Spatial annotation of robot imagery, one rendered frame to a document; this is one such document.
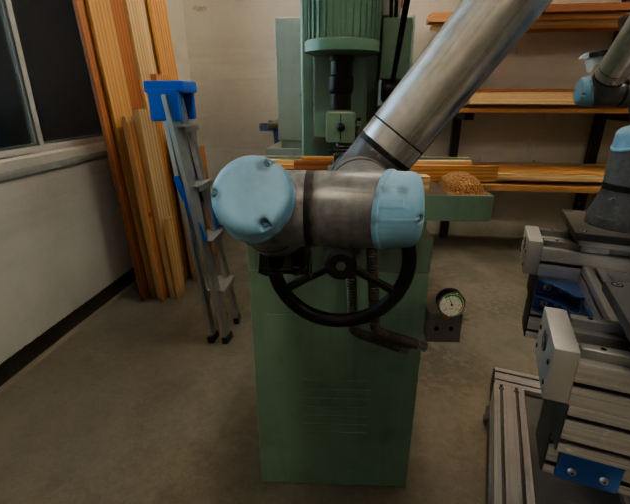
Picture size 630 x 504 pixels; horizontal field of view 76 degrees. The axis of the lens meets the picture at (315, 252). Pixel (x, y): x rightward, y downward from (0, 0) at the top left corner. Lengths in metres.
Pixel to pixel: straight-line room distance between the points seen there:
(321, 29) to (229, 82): 2.57
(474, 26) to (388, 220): 0.23
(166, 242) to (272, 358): 1.44
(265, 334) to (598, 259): 0.83
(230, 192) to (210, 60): 3.25
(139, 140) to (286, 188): 1.98
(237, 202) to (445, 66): 0.27
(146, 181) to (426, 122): 1.98
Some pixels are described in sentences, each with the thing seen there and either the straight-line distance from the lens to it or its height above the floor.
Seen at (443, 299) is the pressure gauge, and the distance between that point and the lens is 0.98.
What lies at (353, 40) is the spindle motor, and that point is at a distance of 0.99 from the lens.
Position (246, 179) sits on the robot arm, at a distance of 0.36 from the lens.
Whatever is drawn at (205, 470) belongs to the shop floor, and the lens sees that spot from 1.50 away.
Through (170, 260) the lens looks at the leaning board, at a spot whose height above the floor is 0.25.
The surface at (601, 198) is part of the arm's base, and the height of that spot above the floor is 0.88.
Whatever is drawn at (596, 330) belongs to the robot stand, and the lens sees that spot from 0.80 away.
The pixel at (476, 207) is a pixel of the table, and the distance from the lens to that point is 0.99.
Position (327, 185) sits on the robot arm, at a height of 1.03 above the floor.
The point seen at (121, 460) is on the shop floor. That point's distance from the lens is 1.61.
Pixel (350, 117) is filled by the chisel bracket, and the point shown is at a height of 1.06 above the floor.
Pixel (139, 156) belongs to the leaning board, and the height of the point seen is 0.81.
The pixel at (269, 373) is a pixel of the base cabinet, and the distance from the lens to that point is 1.15.
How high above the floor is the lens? 1.11
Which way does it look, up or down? 21 degrees down
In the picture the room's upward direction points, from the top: straight up
